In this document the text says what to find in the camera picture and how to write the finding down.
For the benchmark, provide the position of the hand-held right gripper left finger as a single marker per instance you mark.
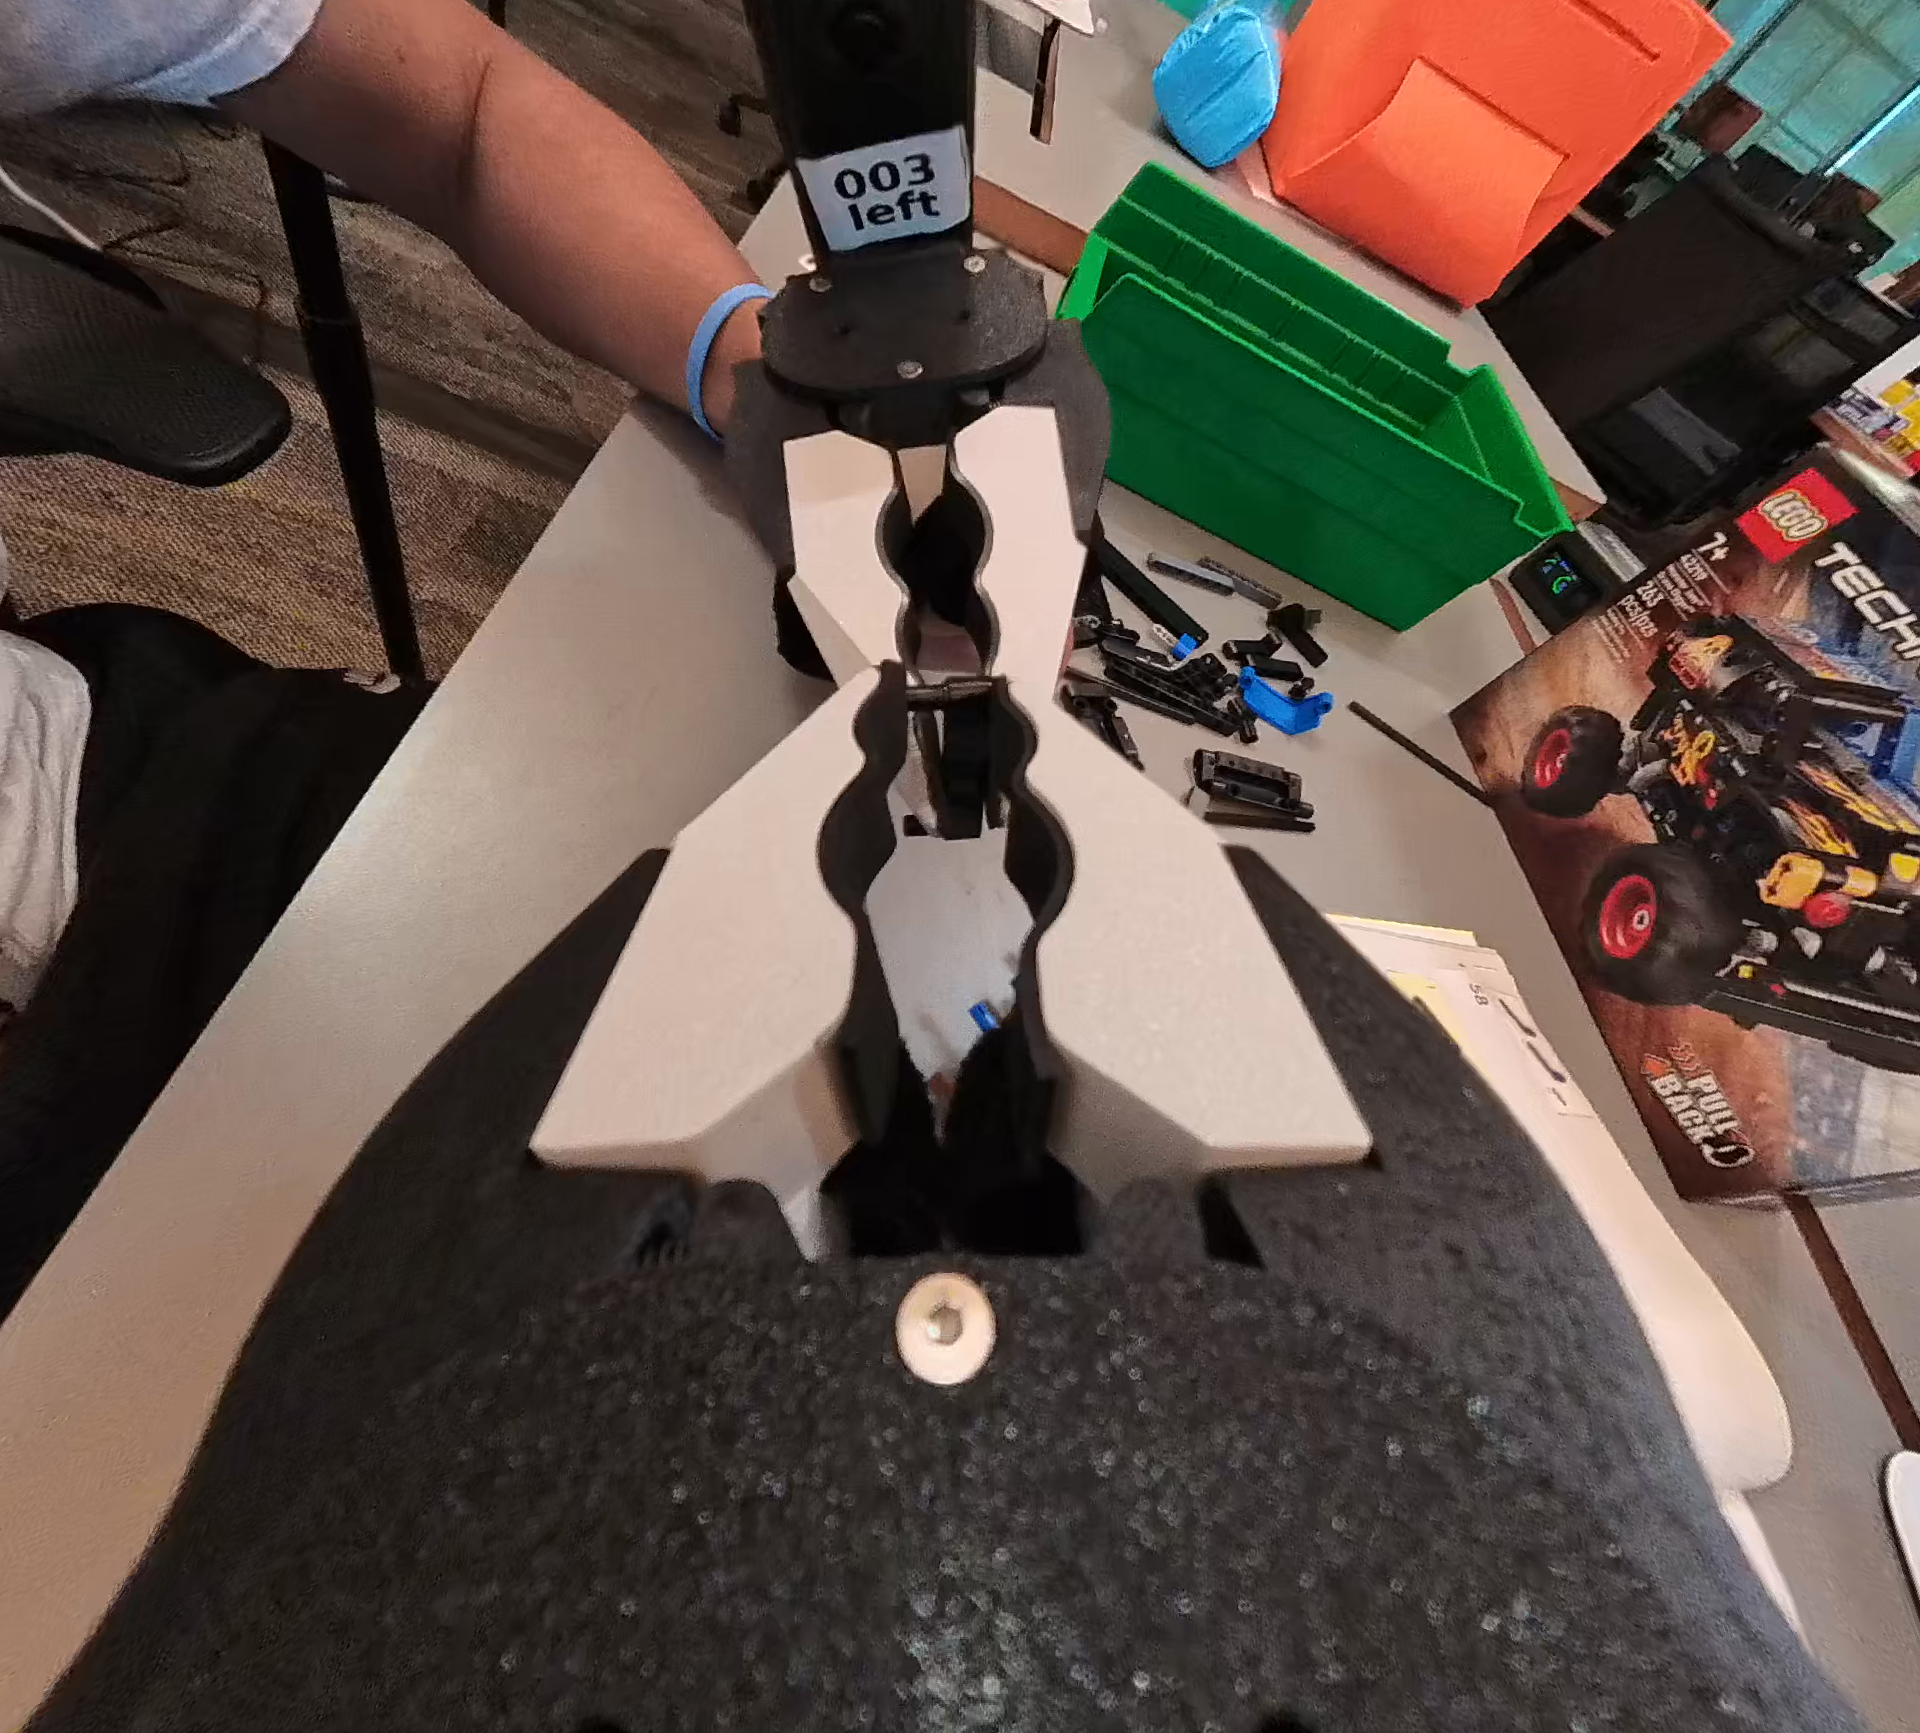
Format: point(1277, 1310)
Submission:
point(721, 999)

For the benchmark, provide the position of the blue filled plastic bag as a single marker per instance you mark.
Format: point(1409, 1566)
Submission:
point(1218, 84)

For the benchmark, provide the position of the blue wristband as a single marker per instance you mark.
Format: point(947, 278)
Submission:
point(710, 353)

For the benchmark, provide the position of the long black lego axle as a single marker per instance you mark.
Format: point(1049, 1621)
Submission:
point(1418, 752)

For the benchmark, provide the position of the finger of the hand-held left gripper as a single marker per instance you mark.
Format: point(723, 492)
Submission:
point(1036, 534)
point(834, 534)

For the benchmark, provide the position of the pile of black lego pieces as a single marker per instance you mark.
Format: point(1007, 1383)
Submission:
point(1171, 683)

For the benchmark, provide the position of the white desk stand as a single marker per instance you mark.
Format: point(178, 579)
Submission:
point(1906, 1500)

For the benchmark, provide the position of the lego instruction booklet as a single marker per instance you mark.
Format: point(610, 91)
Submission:
point(1652, 1238)

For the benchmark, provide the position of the orange plastic bin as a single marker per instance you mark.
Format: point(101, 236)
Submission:
point(1441, 84)

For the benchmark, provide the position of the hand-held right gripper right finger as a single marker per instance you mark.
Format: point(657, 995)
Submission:
point(1186, 1014)

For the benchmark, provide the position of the yellow and red boxes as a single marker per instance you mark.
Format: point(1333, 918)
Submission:
point(1876, 413)

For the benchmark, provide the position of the small black timer device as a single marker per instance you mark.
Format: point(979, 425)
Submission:
point(1557, 581)

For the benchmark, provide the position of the person's dark pants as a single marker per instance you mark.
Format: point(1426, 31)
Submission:
point(225, 894)

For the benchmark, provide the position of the blue angled lego piece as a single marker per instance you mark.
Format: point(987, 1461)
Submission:
point(1284, 705)

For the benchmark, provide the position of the black chair armrest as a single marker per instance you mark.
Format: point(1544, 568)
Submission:
point(122, 383)

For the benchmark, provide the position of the monster truck lego box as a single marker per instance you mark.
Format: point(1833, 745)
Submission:
point(1725, 864)

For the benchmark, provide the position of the black lego pin assembly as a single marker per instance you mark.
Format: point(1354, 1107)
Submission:
point(953, 743)

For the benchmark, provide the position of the black office chair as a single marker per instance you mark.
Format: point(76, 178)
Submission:
point(1680, 308)

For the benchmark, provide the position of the green plastic bin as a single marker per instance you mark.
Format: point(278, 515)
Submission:
point(1277, 459)

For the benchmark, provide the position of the person's left forearm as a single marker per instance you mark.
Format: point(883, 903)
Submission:
point(512, 159)

